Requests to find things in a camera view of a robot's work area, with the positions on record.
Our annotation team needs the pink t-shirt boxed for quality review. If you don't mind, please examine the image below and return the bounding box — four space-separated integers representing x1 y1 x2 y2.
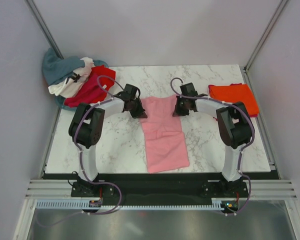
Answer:
140 95 190 174

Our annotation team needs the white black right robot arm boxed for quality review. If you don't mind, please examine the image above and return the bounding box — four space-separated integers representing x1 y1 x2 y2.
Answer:
171 82 255 197

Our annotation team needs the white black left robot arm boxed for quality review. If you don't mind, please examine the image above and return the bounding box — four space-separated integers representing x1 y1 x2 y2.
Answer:
68 84 148 198

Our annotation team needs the red t-shirt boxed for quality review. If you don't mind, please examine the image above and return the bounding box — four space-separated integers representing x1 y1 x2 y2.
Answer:
88 65 116 104

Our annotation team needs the crimson t-shirt in pile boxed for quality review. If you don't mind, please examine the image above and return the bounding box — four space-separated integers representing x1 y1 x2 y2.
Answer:
64 73 107 108

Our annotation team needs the white t-shirt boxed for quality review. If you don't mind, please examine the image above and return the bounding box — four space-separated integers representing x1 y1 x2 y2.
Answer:
48 57 95 99

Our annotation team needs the folded magenta t-shirt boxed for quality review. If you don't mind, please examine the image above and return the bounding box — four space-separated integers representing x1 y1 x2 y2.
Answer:
208 83 260 122

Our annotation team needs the teal blue t-shirt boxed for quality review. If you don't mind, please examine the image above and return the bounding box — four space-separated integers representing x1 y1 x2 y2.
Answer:
41 47 110 86

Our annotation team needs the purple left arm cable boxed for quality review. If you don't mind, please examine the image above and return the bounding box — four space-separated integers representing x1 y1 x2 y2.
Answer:
73 74 123 216

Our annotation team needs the left aluminium table rail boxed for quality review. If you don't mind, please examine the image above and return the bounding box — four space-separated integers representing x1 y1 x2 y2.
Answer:
37 107 61 179

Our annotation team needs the aluminium table rail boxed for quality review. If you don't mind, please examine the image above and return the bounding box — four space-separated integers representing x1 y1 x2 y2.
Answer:
240 67 278 171
37 107 61 179

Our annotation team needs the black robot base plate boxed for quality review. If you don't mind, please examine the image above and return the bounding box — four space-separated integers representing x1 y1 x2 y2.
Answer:
42 171 282 208

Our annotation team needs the right aluminium table rail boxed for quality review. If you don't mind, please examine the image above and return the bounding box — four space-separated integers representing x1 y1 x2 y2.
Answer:
240 67 278 171

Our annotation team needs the white slotted cable duct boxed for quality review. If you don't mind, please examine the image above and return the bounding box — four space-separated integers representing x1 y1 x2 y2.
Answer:
35 199 239 211

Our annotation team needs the right aluminium frame post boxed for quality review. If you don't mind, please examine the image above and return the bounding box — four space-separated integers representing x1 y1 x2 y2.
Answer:
242 0 290 74

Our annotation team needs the aluminium frame post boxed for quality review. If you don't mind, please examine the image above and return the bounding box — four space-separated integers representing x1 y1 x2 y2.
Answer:
25 0 64 59
242 0 290 74

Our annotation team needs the left aluminium frame post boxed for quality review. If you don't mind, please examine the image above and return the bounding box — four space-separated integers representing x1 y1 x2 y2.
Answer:
25 0 64 59

